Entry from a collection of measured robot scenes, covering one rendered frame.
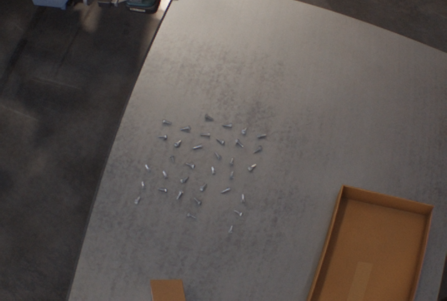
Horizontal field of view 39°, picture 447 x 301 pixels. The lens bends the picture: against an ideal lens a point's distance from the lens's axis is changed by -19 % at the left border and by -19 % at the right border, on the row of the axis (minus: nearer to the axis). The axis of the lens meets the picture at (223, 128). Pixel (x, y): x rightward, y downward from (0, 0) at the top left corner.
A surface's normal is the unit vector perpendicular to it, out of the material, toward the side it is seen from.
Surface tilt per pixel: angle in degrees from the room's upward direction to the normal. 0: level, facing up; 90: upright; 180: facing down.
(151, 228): 0
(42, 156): 0
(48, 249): 0
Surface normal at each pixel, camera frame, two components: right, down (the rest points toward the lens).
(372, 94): 0.07, -0.56
